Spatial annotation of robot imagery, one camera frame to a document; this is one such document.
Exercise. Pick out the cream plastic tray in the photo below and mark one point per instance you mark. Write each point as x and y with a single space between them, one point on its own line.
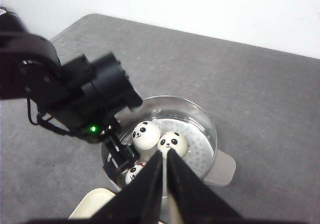
92 202

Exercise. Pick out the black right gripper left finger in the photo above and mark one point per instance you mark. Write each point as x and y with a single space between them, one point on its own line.
138 203

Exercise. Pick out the white perforated steamer liner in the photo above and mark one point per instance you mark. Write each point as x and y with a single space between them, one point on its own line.
199 153

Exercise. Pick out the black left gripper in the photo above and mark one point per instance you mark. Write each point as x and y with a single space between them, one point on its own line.
110 127

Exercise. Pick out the panda bun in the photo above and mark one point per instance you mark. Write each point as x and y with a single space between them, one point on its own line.
172 140
146 135
133 172

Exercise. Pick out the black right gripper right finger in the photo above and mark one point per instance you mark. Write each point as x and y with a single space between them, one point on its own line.
197 203

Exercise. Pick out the stainless steel steamer pot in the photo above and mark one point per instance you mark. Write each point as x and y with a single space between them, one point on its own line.
154 108

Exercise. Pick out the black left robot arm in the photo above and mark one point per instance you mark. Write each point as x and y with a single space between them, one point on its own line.
77 99

